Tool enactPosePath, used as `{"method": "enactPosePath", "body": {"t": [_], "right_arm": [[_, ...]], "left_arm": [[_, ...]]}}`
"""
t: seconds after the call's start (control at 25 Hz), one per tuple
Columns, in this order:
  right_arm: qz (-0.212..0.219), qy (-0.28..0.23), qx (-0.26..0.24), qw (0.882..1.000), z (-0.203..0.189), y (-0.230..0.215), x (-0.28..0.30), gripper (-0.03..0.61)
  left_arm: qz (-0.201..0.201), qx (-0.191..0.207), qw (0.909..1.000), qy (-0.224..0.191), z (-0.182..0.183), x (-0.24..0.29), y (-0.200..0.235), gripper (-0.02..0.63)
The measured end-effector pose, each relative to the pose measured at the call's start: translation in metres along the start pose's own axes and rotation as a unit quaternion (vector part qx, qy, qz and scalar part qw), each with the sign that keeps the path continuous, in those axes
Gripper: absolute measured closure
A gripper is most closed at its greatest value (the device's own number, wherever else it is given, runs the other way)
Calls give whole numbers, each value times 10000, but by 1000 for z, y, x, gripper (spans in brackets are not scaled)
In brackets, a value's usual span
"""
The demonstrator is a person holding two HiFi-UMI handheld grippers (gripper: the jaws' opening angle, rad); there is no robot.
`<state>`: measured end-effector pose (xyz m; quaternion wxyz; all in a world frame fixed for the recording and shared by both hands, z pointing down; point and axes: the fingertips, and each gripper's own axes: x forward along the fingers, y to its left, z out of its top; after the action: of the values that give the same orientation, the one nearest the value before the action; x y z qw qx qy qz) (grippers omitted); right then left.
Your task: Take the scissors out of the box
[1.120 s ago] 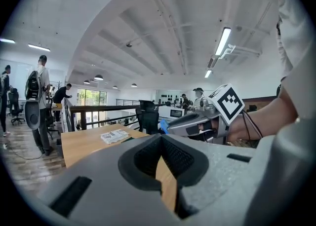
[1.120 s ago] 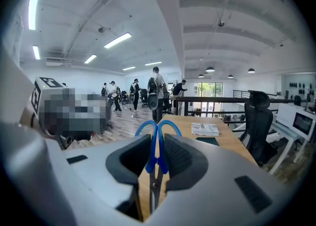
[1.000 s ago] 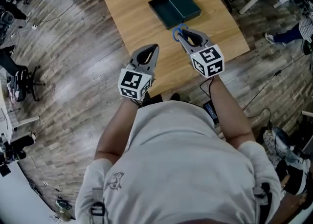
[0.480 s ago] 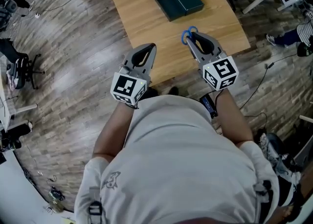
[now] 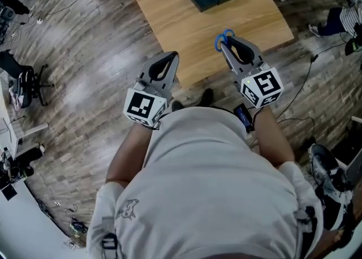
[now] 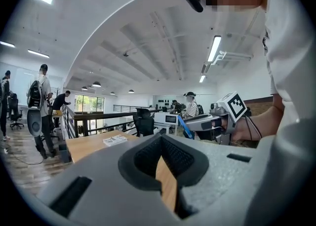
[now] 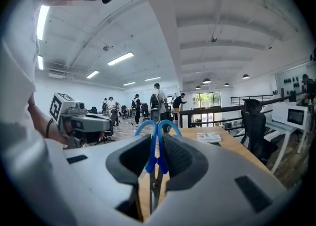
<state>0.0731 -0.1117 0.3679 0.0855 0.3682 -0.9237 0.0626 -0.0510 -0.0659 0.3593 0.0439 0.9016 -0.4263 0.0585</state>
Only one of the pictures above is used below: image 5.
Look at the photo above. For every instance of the person's left forearm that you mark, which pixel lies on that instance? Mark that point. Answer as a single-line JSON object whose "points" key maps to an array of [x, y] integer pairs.
{"points": [[127, 156]]}

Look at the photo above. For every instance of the white desk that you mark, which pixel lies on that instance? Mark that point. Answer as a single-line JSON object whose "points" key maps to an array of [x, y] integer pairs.
{"points": [[8, 133]]}

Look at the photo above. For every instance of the person's black left shoe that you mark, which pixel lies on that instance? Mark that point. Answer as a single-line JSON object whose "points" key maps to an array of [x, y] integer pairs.
{"points": [[177, 106]]}

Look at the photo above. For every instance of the black equipment pile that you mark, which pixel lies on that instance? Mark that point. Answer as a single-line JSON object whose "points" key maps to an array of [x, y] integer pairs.
{"points": [[17, 167]]}

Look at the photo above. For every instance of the black office chair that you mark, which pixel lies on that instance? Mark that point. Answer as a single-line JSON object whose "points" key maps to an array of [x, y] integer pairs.
{"points": [[24, 82]]}

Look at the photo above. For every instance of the stool with patterned clothes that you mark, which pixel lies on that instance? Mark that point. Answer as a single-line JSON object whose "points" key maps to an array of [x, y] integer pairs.
{"points": [[331, 178]]}

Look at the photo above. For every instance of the black battery pack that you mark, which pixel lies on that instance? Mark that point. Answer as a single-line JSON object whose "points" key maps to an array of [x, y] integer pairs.
{"points": [[243, 116]]}

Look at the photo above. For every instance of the person's white shirt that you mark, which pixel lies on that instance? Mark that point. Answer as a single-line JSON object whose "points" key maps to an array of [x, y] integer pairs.
{"points": [[203, 184]]}

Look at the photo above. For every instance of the person's black shoe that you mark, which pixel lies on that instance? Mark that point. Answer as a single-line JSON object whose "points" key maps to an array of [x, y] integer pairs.
{"points": [[177, 106], [207, 97]]}

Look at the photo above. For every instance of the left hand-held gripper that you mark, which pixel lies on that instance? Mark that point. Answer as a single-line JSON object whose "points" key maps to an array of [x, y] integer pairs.
{"points": [[141, 106]]}

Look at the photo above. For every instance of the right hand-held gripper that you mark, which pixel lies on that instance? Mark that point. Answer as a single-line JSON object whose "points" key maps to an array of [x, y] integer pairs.
{"points": [[266, 85]]}

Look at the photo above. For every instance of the person's black right shoe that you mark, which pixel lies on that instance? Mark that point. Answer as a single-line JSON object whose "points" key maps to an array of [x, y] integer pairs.
{"points": [[207, 97]]}

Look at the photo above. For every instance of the person's right forearm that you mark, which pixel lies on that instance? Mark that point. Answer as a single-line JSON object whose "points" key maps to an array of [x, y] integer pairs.
{"points": [[273, 139]]}

